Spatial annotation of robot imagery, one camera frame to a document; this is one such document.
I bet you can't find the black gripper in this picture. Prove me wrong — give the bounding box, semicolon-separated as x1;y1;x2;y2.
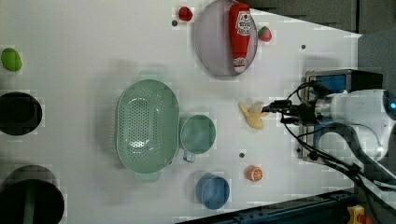
262;100;318;126

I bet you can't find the yellow plush peeled banana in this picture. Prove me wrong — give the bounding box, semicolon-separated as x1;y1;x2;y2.
238;101;269;130

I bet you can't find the green mug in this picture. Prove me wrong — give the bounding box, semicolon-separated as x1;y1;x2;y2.
179;115;217;163

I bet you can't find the silver black toaster oven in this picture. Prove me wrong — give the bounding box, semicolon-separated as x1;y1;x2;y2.
305;69;390;161

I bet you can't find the orange slice toy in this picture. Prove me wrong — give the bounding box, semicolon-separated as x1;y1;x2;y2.
247;166;263;182

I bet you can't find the red strawberry toy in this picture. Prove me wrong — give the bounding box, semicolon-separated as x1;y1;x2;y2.
258;26;272;42

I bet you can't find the blue cup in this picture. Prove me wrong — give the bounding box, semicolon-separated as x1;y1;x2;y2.
195;174;230;210

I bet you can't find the grey round plate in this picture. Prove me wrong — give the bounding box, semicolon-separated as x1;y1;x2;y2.
194;0;258;76

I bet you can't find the red plush ketchup bottle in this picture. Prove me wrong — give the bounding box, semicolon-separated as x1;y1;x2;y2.
229;3;251;73

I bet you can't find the yellow red toy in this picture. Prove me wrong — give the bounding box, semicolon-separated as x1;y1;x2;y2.
347;205;373;224

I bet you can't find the green perforated colander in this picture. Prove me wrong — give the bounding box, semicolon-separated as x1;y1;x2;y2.
115;70;179;183

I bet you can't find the red tomato toy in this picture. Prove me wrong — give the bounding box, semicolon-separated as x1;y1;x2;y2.
178;7;193;21

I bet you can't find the black round object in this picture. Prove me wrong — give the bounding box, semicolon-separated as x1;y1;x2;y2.
0;91;43;135

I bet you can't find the large black round container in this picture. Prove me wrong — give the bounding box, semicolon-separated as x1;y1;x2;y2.
0;165;65;224

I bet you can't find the green plush fruit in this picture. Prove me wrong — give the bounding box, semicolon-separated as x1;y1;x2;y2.
1;48;22;72

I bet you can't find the blue metal frame rail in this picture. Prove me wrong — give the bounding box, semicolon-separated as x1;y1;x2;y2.
178;190;357;224

